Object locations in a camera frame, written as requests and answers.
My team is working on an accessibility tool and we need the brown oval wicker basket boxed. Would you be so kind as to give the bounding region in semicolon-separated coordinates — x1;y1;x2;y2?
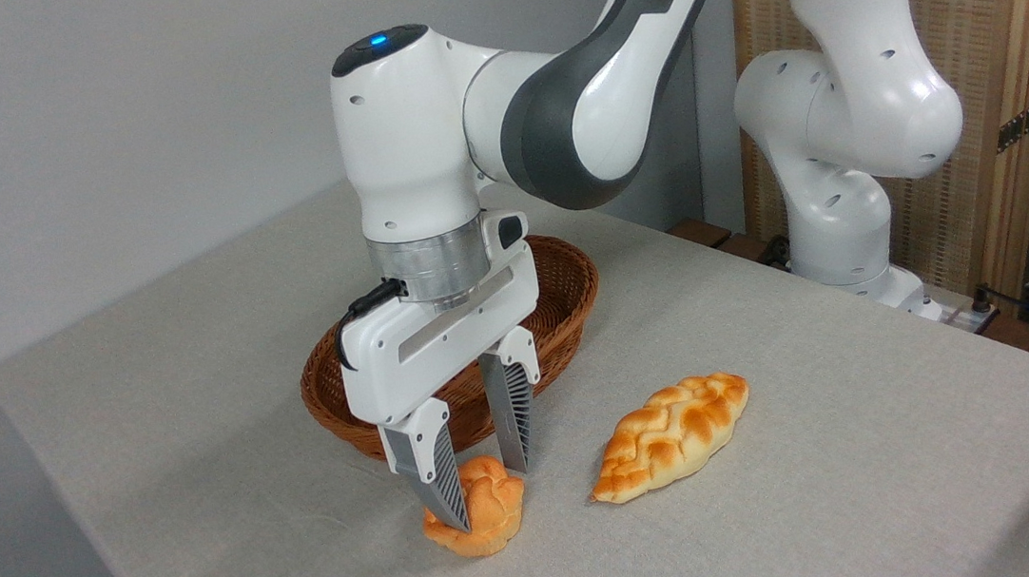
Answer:
287;228;616;471

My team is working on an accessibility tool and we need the grey tablecloth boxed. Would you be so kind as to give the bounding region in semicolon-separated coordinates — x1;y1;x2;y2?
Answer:
0;108;1029;577

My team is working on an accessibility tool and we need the long braided bread loaf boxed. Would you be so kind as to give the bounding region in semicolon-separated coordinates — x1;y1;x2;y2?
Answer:
579;369;761;508

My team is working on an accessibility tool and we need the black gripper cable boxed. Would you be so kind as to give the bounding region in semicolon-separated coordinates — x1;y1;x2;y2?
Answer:
328;276;417;374

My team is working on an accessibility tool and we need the small round bread roll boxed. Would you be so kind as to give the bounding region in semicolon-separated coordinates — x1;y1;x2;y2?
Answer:
416;452;533;564

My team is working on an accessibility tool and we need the white power strip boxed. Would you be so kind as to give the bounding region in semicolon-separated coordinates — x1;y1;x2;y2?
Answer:
939;298;1000;338

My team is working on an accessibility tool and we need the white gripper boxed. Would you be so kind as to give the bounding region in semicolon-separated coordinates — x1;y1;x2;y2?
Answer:
324;208;567;546

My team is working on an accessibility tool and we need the dark metal screen hinge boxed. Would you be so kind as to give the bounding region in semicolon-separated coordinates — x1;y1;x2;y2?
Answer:
992;96;1029;155

